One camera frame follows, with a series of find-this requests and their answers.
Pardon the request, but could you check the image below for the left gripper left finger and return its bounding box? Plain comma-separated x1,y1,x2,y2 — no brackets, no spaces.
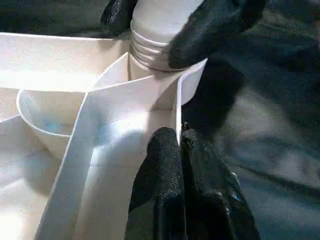
124,126,187,240

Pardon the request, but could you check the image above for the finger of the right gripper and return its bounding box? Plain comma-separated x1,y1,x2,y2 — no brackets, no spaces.
168,0,266,69
100,0,138,38

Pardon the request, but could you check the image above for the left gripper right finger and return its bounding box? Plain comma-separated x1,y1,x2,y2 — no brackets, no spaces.
180,121,262,240

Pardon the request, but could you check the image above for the white plastic table leg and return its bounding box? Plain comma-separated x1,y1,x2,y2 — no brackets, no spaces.
129,0,208,73

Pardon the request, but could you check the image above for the white plastic table top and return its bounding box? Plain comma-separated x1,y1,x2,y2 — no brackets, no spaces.
0,31,209,240

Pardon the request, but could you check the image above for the black table mat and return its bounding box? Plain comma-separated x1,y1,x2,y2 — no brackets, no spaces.
0,0,320,240

